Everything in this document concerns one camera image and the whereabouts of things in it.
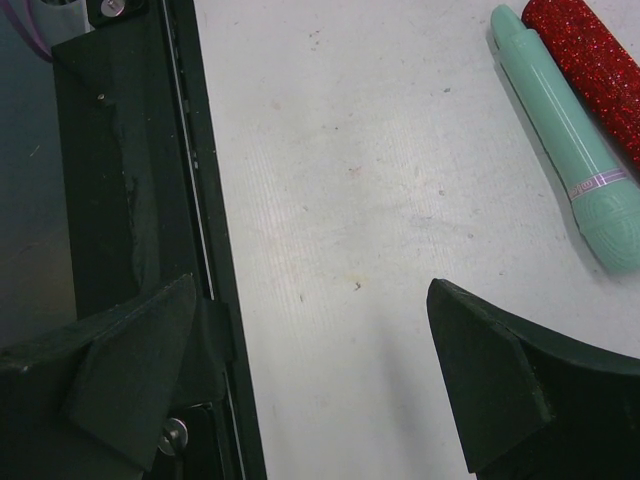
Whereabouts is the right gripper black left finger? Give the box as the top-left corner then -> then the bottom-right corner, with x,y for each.
1,275 -> 196,479

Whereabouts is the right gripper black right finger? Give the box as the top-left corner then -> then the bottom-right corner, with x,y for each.
426,279 -> 639,479

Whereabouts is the mint green microphone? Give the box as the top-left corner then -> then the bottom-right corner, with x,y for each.
491,5 -> 639,273

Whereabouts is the red glitter microphone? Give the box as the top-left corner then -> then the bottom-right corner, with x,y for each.
521,0 -> 639,170

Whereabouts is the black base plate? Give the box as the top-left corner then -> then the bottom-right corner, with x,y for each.
52,1 -> 267,479

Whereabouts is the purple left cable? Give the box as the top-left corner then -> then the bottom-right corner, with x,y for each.
3,0 -> 56,64

